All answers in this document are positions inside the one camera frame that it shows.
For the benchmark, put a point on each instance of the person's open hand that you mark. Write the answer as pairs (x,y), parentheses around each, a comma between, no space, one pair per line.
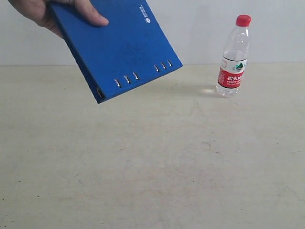
(36,11)

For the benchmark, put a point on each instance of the clear plastic water bottle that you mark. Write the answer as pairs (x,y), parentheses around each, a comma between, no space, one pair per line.
(234,58)

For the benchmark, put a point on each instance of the blue ring binder notebook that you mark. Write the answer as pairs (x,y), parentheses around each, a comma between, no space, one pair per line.
(130,51)

